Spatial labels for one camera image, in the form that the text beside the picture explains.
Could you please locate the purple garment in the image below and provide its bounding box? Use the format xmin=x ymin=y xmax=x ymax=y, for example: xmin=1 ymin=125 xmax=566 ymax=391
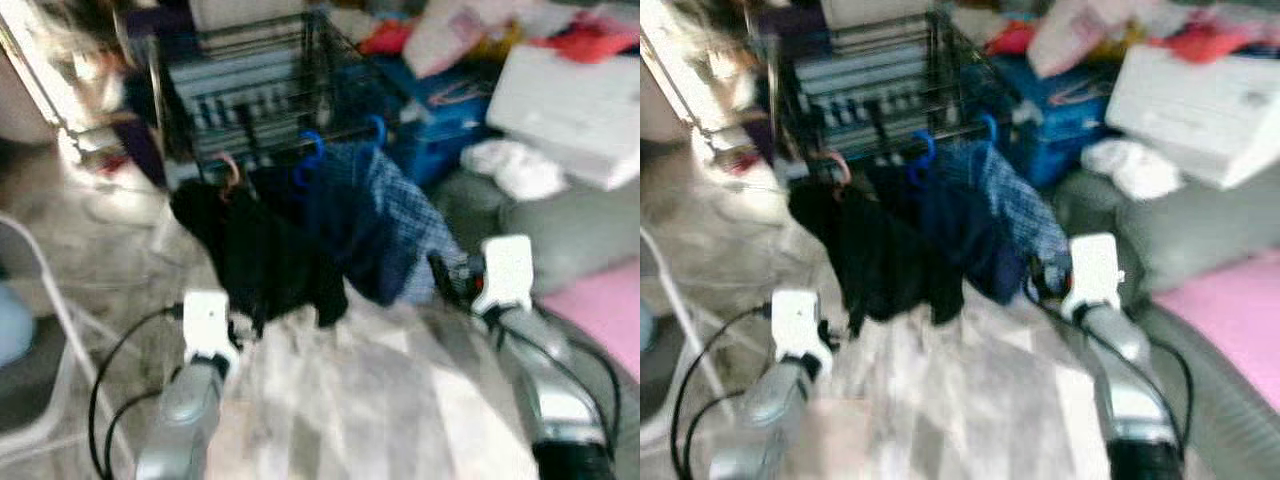
xmin=755 ymin=3 xmax=826 ymax=41
xmin=122 ymin=3 xmax=199 ymax=43

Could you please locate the white crumpled cloth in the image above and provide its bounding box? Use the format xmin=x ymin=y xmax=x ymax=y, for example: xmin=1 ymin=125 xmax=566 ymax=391
xmin=460 ymin=138 xmax=568 ymax=203
xmin=1080 ymin=137 xmax=1183 ymax=202

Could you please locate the purple stool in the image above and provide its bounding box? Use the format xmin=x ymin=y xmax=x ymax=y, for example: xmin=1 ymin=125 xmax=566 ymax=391
xmin=118 ymin=105 xmax=171 ymax=189
xmin=742 ymin=105 xmax=786 ymax=186

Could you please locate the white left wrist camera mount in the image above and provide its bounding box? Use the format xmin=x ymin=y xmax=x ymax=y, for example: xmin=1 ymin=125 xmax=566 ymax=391
xmin=182 ymin=290 xmax=242 ymax=369
xmin=771 ymin=289 xmax=834 ymax=381

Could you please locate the blue suitcase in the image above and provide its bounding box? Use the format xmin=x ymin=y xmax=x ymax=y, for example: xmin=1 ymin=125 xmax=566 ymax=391
xmin=988 ymin=55 xmax=1119 ymax=191
xmin=383 ymin=55 xmax=503 ymax=189

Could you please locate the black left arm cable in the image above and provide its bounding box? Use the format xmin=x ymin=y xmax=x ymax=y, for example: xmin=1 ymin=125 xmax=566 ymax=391
xmin=669 ymin=303 xmax=776 ymax=480
xmin=87 ymin=305 xmax=187 ymax=480

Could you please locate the pink plastic hanger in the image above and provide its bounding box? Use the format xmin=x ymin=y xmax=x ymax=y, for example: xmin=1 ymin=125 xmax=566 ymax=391
xmin=428 ymin=82 xmax=496 ymax=109
xmin=216 ymin=153 xmax=243 ymax=199
xmin=1048 ymin=78 xmax=1116 ymax=107
xmin=826 ymin=152 xmax=854 ymax=197

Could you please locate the pink blanket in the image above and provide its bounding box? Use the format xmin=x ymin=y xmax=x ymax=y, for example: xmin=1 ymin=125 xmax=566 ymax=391
xmin=1150 ymin=248 xmax=1280 ymax=413
xmin=538 ymin=258 xmax=640 ymax=383

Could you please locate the pink rabbit pillow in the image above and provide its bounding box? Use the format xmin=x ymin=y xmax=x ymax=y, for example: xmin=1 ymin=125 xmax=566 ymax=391
xmin=1026 ymin=0 xmax=1166 ymax=81
xmin=403 ymin=0 xmax=546 ymax=81

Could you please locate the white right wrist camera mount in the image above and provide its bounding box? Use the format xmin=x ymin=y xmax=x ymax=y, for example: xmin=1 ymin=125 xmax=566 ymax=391
xmin=470 ymin=234 xmax=535 ymax=319
xmin=1058 ymin=232 xmax=1123 ymax=321

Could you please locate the navy blue garment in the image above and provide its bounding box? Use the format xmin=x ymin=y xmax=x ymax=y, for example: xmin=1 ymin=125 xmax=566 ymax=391
xmin=905 ymin=150 xmax=1031 ymax=307
xmin=288 ymin=150 xmax=421 ymax=307

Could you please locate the red-orange cloth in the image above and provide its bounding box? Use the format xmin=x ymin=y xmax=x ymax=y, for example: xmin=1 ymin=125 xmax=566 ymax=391
xmin=983 ymin=20 xmax=1038 ymax=57
xmin=356 ymin=20 xmax=413 ymax=57

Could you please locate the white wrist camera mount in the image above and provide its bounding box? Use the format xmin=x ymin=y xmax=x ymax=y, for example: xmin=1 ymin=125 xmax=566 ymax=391
xmin=771 ymin=289 xmax=834 ymax=381
xmin=470 ymin=234 xmax=535 ymax=319
xmin=1058 ymin=232 xmax=1123 ymax=321
xmin=182 ymin=290 xmax=242 ymax=369

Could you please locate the red cloth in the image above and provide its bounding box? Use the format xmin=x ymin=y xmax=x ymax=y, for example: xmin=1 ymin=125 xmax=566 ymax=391
xmin=530 ymin=18 xmax=640 ymax=65
xmin=1148 ymin=18 xmax=1259 ymax=65

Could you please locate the grey-green sofa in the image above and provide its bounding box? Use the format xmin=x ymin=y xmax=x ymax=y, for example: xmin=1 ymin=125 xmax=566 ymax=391
xmin=428 ymin=168 xmax=640 ymax=471
xmin=1048 ymin=168 xmax=1280 ymax=480

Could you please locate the black garment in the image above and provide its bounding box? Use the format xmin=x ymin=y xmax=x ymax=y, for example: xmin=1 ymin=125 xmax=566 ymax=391
xmin=168 ymin=178 xmax=351 ymax=331
xmin=786 ymin=178 xmax=969 ymax=329

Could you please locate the blue plaid shirt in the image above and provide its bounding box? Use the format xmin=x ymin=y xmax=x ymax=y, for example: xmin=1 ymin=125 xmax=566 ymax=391
xmin=355 ymin=143 xmax=473 ymax=304
xmin=972 ymin=143 xmax=1073 ymax=296

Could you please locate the black metal drying rack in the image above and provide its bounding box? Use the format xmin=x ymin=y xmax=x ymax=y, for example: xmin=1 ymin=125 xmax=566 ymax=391
xmin=742 ymin=8 xmax=1023 ymax=191
xmin=115 ymin=8 xmax=413 ymax=193

